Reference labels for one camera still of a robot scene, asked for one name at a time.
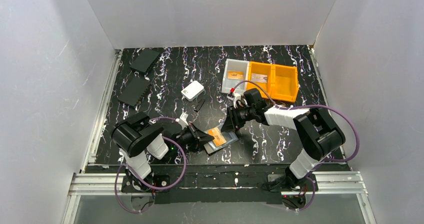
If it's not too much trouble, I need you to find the white box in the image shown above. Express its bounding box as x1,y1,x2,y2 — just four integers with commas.
181,81,205,101

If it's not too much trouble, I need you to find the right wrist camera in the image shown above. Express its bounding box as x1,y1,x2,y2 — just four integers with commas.
227,88,242,106

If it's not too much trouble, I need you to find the black ridged block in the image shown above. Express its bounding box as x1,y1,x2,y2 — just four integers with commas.
118,77,152,107
130,49,160,74

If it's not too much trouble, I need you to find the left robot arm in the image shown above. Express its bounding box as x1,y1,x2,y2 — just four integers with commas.
109,112,214,191

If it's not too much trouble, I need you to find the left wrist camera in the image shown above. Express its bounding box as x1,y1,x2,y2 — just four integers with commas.
176,113,189,129

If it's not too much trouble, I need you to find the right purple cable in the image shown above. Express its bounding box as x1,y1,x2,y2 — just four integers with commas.
230,80,361,211

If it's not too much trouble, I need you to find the black ridged block far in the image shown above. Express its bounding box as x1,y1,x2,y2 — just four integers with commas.
130,49,160,74

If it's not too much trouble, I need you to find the black ridged block near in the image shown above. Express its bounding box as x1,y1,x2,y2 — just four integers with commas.
118,77,152,107

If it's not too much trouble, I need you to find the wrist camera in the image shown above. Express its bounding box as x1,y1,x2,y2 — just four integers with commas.
227,88,242,106
176,113,189,129

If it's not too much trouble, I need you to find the black base bar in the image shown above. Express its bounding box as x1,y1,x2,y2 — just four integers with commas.
119,165,319,206

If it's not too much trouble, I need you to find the aluminium frame rail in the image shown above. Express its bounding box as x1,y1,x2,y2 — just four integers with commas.
61,49,123,223

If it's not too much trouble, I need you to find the white plastic bin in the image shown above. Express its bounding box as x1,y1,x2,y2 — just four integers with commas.
221,59,250,94

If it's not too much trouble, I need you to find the black comb piece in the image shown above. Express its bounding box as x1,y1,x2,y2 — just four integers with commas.
194,98,205,113

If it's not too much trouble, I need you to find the purple cable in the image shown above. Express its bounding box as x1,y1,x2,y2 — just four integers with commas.
114,116,188,214
230,80,361,211

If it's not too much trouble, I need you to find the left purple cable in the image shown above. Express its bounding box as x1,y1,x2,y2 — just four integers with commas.
114,116,188,214

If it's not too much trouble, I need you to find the orange plastic bin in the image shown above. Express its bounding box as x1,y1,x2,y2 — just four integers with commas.
270,65,299,103
247,61,275,99

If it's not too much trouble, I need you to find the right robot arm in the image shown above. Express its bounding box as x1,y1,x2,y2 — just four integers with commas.
221,88,346,182

